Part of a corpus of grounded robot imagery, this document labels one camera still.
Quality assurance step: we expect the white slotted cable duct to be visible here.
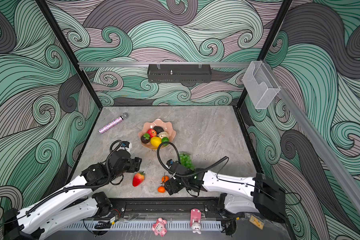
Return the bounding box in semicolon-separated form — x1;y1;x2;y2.
62;220;223;232

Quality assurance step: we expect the pink glitter microphone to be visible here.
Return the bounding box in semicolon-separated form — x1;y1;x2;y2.
98;113;129;134

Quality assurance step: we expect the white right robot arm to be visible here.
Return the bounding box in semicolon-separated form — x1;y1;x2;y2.
164;160;287;223

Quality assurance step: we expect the orange fake tangerine upper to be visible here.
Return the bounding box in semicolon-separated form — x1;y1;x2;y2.
162;174;170;184

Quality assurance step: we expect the red fake strawberry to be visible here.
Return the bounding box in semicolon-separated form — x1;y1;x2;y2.
133;172;145;187

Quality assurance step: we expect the dark fake avocado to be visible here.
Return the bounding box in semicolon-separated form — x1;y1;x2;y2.
153;126;165;135

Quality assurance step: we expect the black perforated wall tray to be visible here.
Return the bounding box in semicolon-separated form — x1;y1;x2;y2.
147;64;212;85

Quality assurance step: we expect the black corner frame post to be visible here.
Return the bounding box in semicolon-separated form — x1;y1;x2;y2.
36;0;103;111
237;1;292;110

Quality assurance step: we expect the pink toy figure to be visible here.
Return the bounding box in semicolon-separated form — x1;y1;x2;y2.
152;218;167;237

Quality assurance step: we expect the beige fake pear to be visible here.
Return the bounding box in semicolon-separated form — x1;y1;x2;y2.
158;131;169;139

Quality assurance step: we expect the dark brown fake fig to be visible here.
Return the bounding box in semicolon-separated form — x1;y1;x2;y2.
141;133;151;144

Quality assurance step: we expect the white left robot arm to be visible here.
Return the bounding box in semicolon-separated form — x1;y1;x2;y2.
2;140;142;240

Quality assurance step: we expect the grey aluminium rail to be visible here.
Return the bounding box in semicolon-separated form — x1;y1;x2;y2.
78;61;251;69
264;62;360;216

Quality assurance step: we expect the clear plastic wall box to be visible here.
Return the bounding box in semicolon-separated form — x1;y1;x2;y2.
243;61;280;110

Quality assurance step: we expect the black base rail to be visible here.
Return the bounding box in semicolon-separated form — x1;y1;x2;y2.
110;194;286;223

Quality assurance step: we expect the orange fake tangerine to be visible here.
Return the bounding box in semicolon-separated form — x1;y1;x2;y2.
162;174;170;184
158;186;166;193

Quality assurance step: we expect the grey aluminium rail right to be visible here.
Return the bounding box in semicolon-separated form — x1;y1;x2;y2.
264;62;360;216

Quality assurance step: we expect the green fake grape bunch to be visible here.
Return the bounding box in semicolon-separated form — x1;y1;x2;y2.
180;153;195;171

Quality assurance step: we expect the orange fake tangerine lower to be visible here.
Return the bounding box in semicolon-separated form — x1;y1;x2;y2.
158;186;166;193

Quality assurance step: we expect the pink and white bunny toy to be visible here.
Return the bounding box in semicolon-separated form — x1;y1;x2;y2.
190;209;202;234

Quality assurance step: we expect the yellow label tag right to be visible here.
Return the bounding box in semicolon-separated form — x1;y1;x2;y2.
249;215;264;230

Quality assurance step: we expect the grey aluminium rail back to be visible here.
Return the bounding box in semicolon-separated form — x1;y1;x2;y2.
78;61;251;69

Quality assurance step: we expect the yellow fake lemon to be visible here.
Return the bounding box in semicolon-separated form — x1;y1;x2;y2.
150;137;162;148

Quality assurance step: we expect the black corner frame post right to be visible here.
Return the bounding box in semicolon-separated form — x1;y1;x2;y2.
237;1;292;110

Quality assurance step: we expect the red fake apple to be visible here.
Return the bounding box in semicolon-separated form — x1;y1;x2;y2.
146;129;158;139

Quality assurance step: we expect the black corner frame post left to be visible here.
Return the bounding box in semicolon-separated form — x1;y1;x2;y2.
36;0;103;111

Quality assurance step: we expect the green fake lime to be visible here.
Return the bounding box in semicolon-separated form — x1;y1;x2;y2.
162;137;169;146

